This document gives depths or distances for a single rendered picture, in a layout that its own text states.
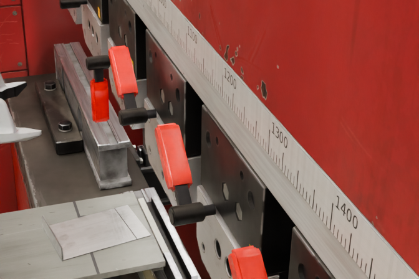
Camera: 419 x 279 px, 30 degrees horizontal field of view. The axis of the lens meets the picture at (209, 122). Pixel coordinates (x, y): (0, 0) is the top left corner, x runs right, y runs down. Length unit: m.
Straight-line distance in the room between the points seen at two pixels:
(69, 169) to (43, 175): 0.05
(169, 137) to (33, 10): 1.18
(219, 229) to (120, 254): 0.40
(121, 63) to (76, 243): 0.32
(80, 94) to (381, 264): 1.20
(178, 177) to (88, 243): 0.42
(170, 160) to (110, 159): 0.73
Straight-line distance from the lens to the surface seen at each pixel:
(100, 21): 1.16
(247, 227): 0.64
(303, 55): 0.50
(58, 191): 1.46
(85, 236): 1.12
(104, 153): 1.43
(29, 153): 1.59
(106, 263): 1.07
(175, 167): 0.71
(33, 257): 1.10
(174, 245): 1.10
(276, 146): 0.56
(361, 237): 0.46
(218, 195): 0.70
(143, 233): 1.12
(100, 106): 1.07
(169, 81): 0.81
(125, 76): 0.88
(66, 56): 1.78
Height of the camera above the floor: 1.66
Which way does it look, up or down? 28 degrees down
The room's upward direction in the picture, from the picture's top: 1 degrees clockwise
